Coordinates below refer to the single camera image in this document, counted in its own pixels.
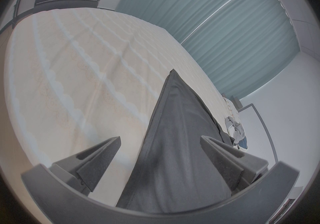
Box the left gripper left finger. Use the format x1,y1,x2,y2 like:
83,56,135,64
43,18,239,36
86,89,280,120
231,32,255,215
51,136,122,192

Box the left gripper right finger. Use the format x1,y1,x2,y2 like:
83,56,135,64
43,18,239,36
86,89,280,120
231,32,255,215
200,135,269,191

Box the black T-shirt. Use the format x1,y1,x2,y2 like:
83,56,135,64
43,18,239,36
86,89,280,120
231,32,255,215
115,68,238,214

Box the pile of clothes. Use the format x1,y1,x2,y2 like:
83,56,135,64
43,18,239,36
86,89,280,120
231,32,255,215
225,116,248,149

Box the bed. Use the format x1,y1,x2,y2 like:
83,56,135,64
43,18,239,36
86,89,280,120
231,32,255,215
4,8,279,208

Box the white printed pillow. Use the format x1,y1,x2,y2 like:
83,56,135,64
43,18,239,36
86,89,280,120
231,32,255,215
222,96,242,124

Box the grey bedside table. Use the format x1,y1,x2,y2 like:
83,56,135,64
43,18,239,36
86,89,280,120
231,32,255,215
222,94,243,108

